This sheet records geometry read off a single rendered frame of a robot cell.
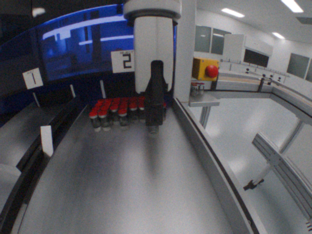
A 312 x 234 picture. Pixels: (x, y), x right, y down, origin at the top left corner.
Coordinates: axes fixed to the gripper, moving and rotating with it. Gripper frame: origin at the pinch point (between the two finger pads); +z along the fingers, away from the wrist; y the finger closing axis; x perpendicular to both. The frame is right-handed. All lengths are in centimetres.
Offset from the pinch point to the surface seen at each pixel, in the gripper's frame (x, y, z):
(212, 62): 20.2, -14.4, -8.3
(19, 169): -26.3, 11.1, 3.5
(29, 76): -40.7, -14.7, -9.3
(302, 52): 797, -280, -143
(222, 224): 6.4, 19.2, 5.7
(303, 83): 797, -228, 7
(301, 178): 88, 23, 39
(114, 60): -8.8, -14.8, -8.7
